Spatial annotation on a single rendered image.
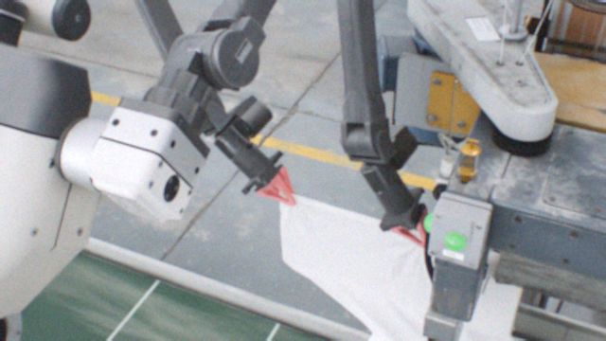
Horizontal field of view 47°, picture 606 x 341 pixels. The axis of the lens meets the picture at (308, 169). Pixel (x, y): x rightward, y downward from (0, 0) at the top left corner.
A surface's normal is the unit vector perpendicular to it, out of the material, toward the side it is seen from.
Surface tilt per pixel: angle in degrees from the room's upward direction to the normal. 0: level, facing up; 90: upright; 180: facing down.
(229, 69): 71
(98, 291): 0
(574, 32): 90
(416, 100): 90
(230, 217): 0
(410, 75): 90
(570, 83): 0
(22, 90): 50
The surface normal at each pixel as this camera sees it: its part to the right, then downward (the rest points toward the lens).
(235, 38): 0.75, 0.07
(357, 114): -0.66, 0.22
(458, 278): -0.42, 0.57
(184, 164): 0.91, 0.25
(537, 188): -0.02, -0.79
